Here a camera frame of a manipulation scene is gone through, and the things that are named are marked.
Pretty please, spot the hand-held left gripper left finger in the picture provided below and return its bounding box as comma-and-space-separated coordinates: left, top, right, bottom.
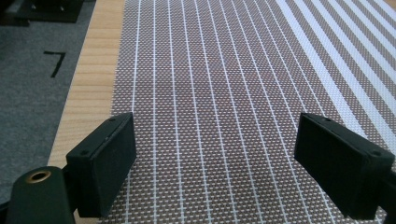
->
65, 112, 137, 218

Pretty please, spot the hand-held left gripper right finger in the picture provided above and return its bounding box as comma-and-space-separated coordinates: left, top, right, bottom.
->
293, 112, 396, 221

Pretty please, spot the black tape mark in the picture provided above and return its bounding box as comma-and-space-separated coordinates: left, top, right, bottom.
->
43, 50, 66, 78

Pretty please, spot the brown white striped woven placemat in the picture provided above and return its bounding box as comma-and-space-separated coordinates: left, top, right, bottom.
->
98, 0, 396, 224

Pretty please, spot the black stand base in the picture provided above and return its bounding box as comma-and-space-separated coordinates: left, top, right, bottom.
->
0, 0, 85, 27

